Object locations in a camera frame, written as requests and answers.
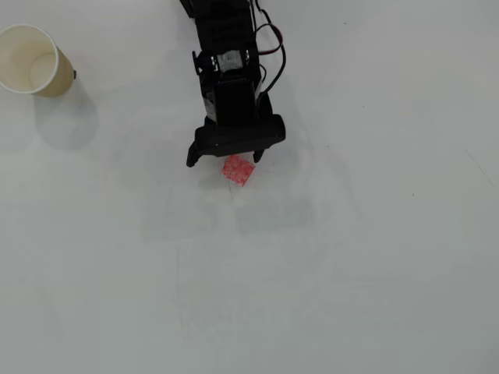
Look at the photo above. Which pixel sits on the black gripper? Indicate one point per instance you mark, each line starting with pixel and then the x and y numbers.
pixel 239 136

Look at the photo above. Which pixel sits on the white paper cup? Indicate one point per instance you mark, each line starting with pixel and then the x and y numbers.
pixel 23 58

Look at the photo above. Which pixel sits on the red sponge cube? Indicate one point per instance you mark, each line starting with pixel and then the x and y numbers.
pixel 238 171

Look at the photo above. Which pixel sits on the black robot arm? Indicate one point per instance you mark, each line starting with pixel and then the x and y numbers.
pixel 224 31

